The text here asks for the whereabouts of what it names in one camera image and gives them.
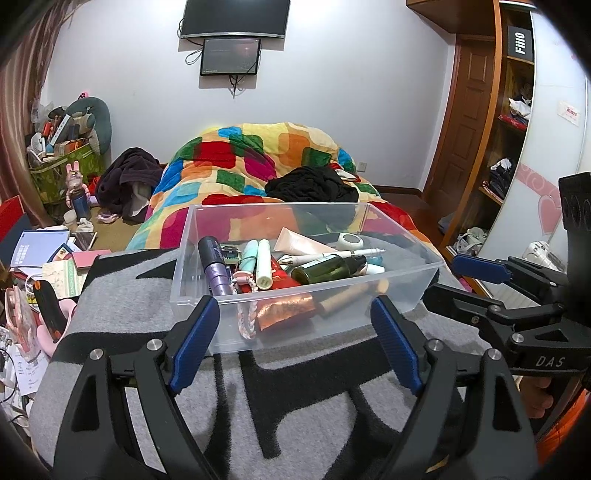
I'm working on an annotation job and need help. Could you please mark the clear plastic storage box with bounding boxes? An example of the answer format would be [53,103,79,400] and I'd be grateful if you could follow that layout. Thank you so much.
[170,202,445,354]

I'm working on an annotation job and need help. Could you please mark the pink beige cosmetic stick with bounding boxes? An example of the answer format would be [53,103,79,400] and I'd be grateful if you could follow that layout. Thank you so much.
[318,279,389,317]

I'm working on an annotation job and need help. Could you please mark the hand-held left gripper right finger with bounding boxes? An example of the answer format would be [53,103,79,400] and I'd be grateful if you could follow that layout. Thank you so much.
[369,295,541,480]

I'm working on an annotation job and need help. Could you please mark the purple cosmetic tube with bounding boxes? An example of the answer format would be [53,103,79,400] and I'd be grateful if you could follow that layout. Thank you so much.
[198,236,233,297]

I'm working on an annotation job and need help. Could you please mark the loose papers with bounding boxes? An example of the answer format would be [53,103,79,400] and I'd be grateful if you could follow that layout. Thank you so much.
[0,342,47,402]

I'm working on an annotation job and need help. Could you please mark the white wardrobe panel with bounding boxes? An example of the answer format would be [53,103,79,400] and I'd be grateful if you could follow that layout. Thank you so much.
[480,9,591,296]

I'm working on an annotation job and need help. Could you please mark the pink notebook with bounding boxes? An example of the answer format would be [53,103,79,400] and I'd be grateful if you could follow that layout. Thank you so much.
[71,249,112,268]

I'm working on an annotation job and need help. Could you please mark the white pen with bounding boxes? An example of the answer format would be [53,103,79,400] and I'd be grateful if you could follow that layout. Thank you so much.
[279,248,385,266]

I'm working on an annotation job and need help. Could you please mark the black garment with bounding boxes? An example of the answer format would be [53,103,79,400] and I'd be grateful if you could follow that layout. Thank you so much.
[265,165,361,204]

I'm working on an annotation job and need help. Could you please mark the pink pouch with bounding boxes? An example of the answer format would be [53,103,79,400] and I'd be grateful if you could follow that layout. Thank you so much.
[4,286,40,361]

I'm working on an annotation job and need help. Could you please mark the blue book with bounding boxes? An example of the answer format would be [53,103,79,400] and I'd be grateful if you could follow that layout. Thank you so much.
[9,231,70,268]

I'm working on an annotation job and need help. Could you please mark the colourful patchwork blanket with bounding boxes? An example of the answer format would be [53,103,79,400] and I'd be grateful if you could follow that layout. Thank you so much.
[127,122,416,252]

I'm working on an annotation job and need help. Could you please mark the grey black patterned blanket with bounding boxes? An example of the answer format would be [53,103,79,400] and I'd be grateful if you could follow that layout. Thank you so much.
[30,233,536,480]

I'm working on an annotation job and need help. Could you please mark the light green tube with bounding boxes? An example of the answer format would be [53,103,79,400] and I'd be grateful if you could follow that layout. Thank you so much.
[257,239,273,291]

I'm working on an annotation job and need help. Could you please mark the person's orange garment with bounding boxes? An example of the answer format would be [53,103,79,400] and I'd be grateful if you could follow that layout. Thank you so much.
[531,390,591,472]

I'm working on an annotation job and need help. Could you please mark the green booklet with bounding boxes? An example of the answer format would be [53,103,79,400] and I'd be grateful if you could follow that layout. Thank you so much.
[44,261,90,301]

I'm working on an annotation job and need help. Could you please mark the orange foil packet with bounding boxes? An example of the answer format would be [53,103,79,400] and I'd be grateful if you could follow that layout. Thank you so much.
[256,293,317,332]

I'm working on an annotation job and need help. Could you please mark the dark green glass bottle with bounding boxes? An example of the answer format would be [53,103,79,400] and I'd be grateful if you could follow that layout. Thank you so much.
[291,255,369,284]

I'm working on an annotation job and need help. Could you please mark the black sock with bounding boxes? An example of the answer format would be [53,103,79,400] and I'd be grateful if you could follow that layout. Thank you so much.
[33,279,68,342]

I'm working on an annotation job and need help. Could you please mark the pink braided cord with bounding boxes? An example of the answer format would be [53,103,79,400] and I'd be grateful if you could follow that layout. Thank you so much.
[231,272,259,341]

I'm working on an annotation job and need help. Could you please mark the pile of clutter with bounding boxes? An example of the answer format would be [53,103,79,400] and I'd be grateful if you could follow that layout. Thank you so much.
[27,104,100,162]

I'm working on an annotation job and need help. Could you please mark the pink bunny toy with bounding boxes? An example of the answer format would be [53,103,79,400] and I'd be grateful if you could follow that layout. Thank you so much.
[65,161,90,204]

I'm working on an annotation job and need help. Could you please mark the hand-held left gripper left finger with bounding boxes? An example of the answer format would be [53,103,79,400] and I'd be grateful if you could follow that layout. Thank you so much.
[53,295,221,480]

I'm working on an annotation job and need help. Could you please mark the black sign box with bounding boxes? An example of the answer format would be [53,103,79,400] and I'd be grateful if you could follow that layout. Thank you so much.
[505,23,535,65]

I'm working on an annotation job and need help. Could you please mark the mint green bottle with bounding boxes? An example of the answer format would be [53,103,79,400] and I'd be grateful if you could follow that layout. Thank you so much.
[239,240,259,274]

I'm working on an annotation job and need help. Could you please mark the grey bag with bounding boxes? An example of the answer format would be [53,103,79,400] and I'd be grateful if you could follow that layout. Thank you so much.
[455,227,489,257]

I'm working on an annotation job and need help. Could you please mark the dark clothes pile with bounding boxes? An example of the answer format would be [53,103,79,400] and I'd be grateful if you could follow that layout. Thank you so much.
[95,148,163,226]

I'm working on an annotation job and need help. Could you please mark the striped curtain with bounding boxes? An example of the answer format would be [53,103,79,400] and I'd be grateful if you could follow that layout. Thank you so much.
[0,0,70,204]

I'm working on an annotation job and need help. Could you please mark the green storage basket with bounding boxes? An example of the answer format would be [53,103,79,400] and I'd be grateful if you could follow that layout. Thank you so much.
[28,141,106,204]

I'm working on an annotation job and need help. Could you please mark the blue water bottle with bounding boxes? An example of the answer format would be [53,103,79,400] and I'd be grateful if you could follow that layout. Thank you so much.
[71,189,92,220]

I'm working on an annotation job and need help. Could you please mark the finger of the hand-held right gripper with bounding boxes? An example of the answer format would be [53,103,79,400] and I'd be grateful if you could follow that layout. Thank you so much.
[451,254,522,289]
[422,284,513,340]

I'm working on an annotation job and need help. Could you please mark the red box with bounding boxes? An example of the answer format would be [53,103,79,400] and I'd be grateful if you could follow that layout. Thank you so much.
[0,195,26,243]

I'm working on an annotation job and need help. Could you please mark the grey neck pillow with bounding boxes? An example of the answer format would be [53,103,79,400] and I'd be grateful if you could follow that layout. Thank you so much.
[48,96,113,155]

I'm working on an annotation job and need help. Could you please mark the wooden shelf unit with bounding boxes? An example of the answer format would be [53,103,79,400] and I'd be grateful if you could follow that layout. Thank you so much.
[438,0,536,296]

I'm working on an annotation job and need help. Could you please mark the person's right hand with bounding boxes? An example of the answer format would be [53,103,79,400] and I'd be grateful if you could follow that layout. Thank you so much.
[516,375,557,420]

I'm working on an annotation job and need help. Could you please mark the beige cosmetic tube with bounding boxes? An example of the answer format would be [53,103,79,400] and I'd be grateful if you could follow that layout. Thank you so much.
[274,227,340,257]

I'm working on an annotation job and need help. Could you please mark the black wall television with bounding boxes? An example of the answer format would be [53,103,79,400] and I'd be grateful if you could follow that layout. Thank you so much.
[179,0,291,40]

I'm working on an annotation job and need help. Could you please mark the pink curved headband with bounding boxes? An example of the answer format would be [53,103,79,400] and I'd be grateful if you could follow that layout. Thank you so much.
[39,298,79,356]

